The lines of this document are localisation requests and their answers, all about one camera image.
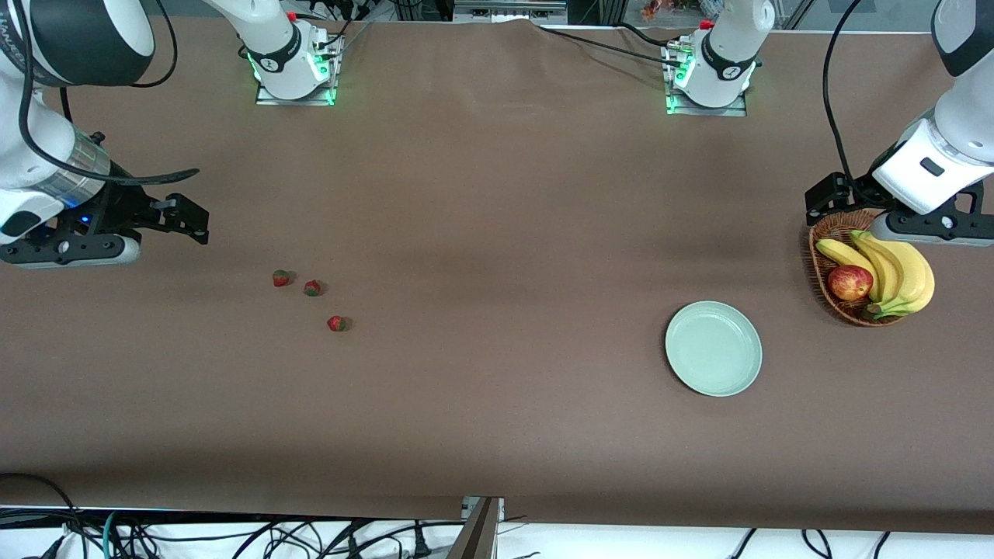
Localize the pale green round plate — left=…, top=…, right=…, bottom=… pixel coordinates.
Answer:
left=665, top=300, right=763, bottom=398

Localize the small yellow banana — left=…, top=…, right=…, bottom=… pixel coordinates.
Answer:
left=815, top=238, right=880, bottom=302

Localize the brown wicker basket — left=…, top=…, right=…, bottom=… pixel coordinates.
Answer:
left=808, top=208, right=905, bottom=328

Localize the red apple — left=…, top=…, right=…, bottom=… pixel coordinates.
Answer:
left=828, top=265, right=874, bottom=302

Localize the large yellow banana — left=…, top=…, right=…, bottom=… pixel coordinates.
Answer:
left=862, top=237, right=936, bottom=320

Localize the table cover cloth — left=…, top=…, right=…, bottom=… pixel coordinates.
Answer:
left=0, top=16, right=994, bottom=535

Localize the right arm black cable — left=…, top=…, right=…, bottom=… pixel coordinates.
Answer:
left=14, top=0, right=201, bottom=187

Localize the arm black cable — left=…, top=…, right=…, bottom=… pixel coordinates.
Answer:
left=822, top=0, right=886, bottom=204
left=14, top=0, right=201, bottom=187

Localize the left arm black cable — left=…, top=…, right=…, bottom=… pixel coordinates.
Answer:
left=822, top=0, right=886, bottom=204

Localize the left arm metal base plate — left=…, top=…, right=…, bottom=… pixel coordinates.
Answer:
left=666, top=93, right=748, bottom=117

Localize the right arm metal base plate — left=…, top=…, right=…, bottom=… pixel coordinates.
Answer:
left=255, top=82, right=336, bottom=107

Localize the black cable across cloth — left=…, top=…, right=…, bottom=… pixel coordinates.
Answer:
left=532, top=22, right=692, bottom=71

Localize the black looped cable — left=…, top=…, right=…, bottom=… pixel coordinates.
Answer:
left=0, top=472, right=90, bottom=559

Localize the aluminium frame bar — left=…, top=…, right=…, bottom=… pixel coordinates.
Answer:
left=454, top=0, right=568, bottom=24

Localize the brown wooden post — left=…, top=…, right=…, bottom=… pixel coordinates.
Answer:
left=449, top=497, right=502, bottom=559

